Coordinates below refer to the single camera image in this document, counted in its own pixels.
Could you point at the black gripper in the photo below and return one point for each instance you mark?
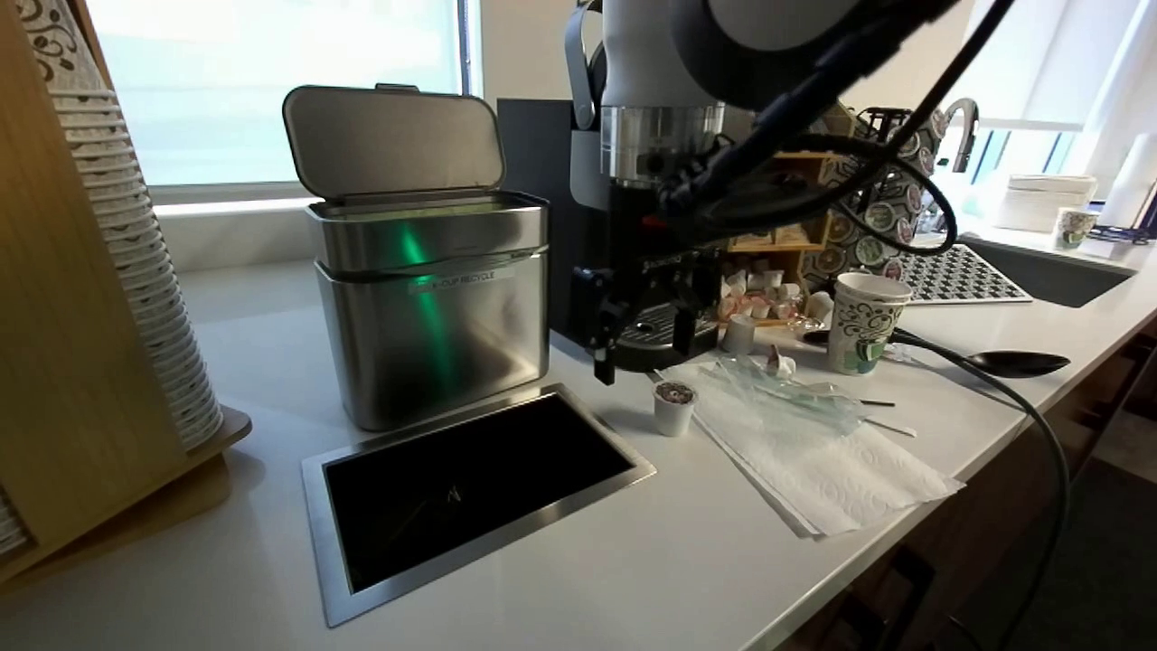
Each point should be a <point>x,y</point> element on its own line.
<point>642,299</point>

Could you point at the white coffee pod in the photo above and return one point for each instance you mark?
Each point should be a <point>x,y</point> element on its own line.
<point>676,407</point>

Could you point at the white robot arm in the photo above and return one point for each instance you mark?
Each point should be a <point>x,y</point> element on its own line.
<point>695,100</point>

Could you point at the black coffee maker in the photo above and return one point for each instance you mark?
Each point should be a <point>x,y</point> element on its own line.
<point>556,157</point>

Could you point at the coffee pod carousel rack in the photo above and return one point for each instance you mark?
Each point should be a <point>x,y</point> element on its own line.
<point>897,204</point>

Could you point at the creamer cups pile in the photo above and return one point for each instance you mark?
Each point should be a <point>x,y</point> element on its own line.
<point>768,299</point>

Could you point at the wooden condiment organizer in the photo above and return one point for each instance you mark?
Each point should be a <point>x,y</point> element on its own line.
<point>785,248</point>

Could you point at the steel countertop bin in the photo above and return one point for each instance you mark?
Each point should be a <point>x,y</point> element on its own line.
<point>433,275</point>

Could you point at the clear zip bag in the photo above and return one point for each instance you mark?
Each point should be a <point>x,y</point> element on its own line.
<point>777,386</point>

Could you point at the patterned paper cup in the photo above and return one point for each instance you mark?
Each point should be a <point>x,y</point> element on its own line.
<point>862,319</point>

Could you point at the black plastic spoon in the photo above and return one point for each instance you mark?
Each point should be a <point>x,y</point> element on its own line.
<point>999,363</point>

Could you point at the wooden cup dispenser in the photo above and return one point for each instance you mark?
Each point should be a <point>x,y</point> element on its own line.
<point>103,390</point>

